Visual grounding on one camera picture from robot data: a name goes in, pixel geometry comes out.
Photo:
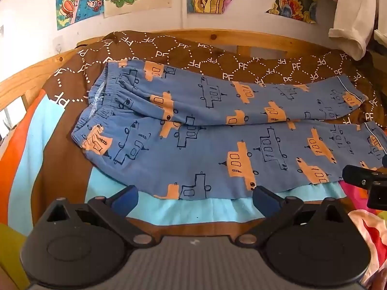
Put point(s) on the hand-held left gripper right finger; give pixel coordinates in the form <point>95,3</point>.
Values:
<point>266,203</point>

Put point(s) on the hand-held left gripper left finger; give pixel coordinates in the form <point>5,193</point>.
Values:
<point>127,200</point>

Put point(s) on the brown printed blanket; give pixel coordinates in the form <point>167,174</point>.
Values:
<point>69,163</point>

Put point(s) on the wooden bed frame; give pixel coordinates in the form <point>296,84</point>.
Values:
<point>27,72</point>

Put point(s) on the white wall pipe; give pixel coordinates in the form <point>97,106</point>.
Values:
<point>184,3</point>

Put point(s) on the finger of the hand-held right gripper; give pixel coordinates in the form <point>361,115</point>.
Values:
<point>359,175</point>

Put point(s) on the cartoon wall poster blue background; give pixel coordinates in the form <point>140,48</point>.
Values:
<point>77,1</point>

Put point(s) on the beige hanging cloth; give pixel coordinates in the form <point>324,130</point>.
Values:
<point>353,18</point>

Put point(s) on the blue pants with orange print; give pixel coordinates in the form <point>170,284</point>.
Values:
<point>193,145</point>

